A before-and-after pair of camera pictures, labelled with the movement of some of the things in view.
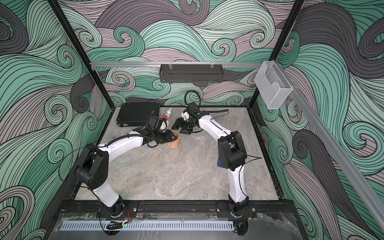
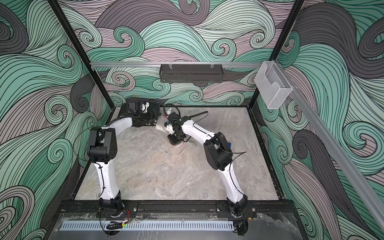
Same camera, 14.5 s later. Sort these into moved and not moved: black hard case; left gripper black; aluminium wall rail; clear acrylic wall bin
Moved: left gripper black
Not moved: clear acrylic wall bin; aluminium wall rail; black hard case
